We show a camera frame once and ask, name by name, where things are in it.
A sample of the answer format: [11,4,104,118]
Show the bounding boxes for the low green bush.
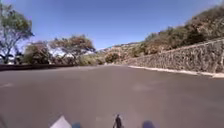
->
[77,54,106,66]

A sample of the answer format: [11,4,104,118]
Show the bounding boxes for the grey asphalt road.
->
[0,64,224,128]

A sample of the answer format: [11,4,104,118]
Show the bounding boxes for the wide-crowned tree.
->
[49,34,97,66]

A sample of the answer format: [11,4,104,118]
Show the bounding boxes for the robot's own part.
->
[112,114,124,128]
[49,115,73,128]

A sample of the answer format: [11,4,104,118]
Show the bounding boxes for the pale kerb strip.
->
[127,64,224,80]

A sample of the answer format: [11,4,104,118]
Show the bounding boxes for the round green bush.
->
[22,41,52,66]

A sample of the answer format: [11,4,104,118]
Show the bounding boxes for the bushes on hillside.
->
[99,4,224,64]

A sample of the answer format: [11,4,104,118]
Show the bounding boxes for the tall green tree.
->
[0,3,35,65]

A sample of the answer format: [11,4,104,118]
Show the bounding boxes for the grey stone wall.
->
[123,37,224,74]

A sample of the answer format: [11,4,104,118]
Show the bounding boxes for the low dark wall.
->
[0,63,78,72]

